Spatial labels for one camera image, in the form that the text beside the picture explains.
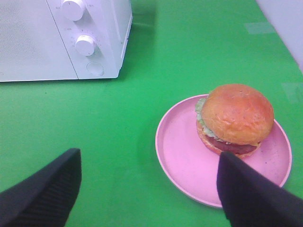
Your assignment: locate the white microwave door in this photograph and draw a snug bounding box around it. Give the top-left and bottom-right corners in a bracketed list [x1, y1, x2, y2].
[0, 0, 78, 82]

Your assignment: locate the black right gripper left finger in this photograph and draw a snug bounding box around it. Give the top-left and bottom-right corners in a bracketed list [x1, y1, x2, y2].
[0, 148, 81, 227]

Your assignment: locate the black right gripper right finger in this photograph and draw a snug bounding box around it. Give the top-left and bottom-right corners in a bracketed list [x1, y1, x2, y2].
[217, 152, 303, 227]

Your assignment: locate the burger with lettuce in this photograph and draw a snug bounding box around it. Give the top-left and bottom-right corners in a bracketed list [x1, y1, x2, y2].
[195, 84, 274, 158]

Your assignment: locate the round microwave door button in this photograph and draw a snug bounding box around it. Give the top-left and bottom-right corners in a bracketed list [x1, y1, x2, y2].
[87, 62, 104, 76]

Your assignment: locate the lower white microwave knob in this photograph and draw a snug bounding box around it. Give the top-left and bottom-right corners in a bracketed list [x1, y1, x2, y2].
[75, 35, 96, 56]

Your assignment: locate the white microwave oven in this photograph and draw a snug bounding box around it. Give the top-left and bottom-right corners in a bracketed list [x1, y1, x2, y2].
[0, 0, 133, 83]

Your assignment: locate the pink round plate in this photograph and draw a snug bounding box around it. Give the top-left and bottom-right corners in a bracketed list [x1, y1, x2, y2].
[155, 94, 292, 208]

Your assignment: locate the white microwave knob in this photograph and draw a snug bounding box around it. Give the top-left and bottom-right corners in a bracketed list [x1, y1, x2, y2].
[61, 0, 85, 21]
[75, 35, 96, 56]

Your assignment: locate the upper white microwave knob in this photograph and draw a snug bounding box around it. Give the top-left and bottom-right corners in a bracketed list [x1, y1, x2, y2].
[61, 0, 85, 21]

